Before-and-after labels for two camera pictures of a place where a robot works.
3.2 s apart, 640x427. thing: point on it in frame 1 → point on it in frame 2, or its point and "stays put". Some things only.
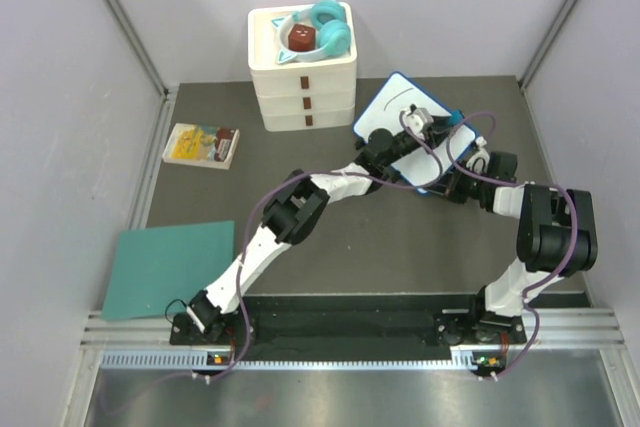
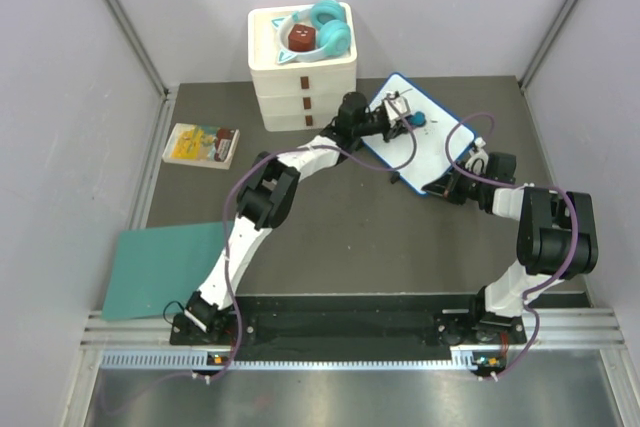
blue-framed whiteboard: (425, 166) stays put
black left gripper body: (405, 147) → (388, 130)
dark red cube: (301, 38) stays put
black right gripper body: (463, 186) stays put
